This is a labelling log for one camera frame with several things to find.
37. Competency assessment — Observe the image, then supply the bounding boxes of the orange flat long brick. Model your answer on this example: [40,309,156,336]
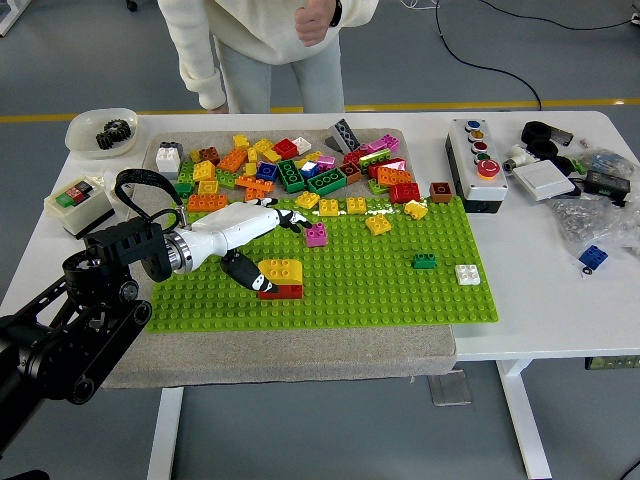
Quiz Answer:
[234,174,275,194]

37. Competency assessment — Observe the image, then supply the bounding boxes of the person's left hand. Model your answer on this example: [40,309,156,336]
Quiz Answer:
[293,0,336,49]

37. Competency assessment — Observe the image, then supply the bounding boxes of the pink long brick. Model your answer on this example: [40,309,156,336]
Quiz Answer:
[366,133,401,155]

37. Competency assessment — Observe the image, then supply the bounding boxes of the clear bag of screws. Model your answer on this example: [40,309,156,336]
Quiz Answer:
[547,192,640,261]

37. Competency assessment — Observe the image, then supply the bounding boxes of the table height control panel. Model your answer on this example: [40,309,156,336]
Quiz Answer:
[584,354,640,371]

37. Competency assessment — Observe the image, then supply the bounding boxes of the green studded baseplate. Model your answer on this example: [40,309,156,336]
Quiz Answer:
[144,194,501,332]

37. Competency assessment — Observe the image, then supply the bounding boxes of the black power adapter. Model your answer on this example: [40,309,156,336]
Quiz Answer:
[583,169,632,207]

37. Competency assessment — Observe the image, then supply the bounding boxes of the white table leg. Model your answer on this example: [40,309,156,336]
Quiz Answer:
[147,387,185,480]
[495,358,554,480]

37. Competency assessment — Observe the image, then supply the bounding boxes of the red stepped brick stack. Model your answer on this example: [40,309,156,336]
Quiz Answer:
[257,282,305,300]

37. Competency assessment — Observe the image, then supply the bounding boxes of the yellow curved brick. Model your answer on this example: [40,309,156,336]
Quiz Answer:
[258,258,304,287]

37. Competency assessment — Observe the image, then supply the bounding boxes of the white pipe fitting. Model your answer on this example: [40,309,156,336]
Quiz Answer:
[502,143,541,175]

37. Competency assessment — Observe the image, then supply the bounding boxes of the black floor cable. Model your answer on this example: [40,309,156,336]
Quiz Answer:
[433,0,544,112]
[479,0,640,32]

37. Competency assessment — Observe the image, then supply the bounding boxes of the magenta square brick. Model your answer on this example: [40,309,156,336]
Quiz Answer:
[304,222,329,248]

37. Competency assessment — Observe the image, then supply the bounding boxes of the white and grey brick stack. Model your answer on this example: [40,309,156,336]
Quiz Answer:
[155,141,185,181]

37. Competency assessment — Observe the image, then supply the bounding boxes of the white switch box green red buttons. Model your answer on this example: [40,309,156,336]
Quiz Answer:
[43,177,117,239]

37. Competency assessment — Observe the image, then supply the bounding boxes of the grey long brick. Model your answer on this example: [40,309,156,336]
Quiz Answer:
[324,118,362,155]

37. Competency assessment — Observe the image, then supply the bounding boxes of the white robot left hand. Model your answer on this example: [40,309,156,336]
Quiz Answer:
[183,197,317,295]

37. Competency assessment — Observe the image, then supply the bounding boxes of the white furniture frame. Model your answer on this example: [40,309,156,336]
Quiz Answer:
[0,0,32,37]

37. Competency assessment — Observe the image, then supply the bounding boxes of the white plastic bowl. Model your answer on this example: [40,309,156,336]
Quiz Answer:
[64,108,140,160]

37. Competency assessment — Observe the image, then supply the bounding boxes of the red rounded brick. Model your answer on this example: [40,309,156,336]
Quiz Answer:
[388,182,421,204]

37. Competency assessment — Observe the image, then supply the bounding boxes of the lime green long brick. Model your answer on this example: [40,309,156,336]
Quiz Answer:
[358,148,394,173]

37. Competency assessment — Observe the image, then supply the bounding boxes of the green long upturned brick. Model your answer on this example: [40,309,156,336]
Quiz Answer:
[277,159,306,194]
[305,168,347,196]

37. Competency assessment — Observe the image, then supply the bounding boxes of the white push-button control box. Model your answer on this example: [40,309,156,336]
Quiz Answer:
[444,117,511,215]

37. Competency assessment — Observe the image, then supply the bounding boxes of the white wall switch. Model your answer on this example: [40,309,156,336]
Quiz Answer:
[512,160,577,203]

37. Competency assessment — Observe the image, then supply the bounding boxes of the clear bag of blue parts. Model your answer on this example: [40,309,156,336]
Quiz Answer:
[574,148,640,176]

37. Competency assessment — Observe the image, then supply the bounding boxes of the grey floor plate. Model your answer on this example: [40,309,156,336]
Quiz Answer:
[427,370,474,407]

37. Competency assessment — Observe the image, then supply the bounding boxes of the red glossy sloped brick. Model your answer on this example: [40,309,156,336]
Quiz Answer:
[367,157,409,176]

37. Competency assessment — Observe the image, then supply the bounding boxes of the black clamp with metal plate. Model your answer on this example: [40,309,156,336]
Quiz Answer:
[520,120,575,147]

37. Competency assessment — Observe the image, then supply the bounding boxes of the grey-brown mat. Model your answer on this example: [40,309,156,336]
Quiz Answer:
[88,128,459,390]

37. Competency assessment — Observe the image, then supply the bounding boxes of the person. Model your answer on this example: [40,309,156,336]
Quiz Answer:
[157,0,380,115]

